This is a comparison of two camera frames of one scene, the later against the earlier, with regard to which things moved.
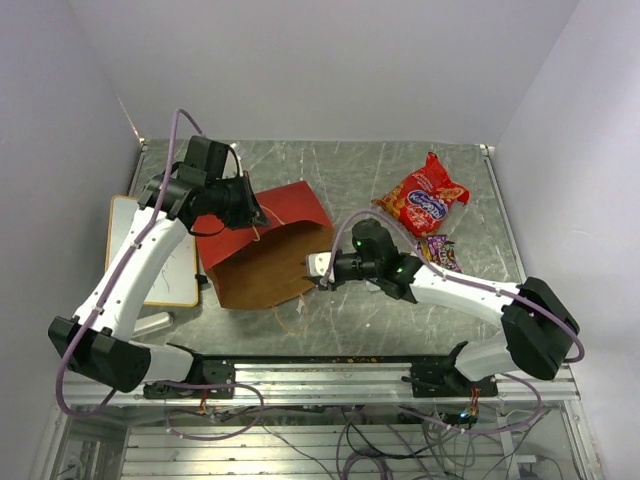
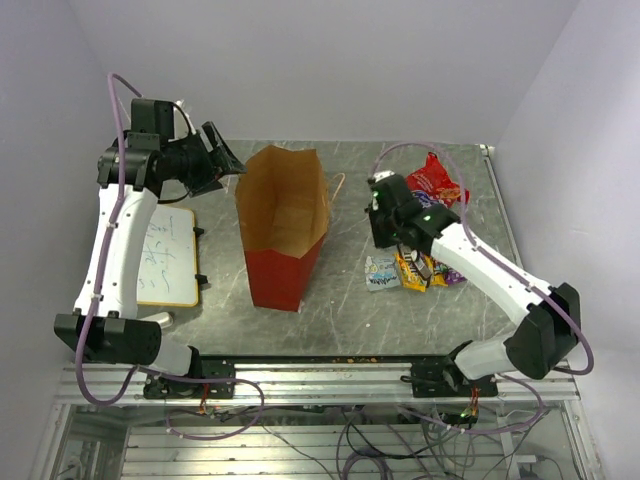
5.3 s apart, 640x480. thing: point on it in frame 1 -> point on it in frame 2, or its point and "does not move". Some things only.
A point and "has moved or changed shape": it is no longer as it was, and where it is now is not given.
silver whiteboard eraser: [151, 323] does not move
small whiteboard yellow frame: [175, 282] does not move
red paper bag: [258, 264] has moved or changed shape
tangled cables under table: [395, 443] does not move
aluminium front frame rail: [331, 383] does not move
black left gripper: [251, 212] -> [217, 163]
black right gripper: [330, 288] -> [380, 240]
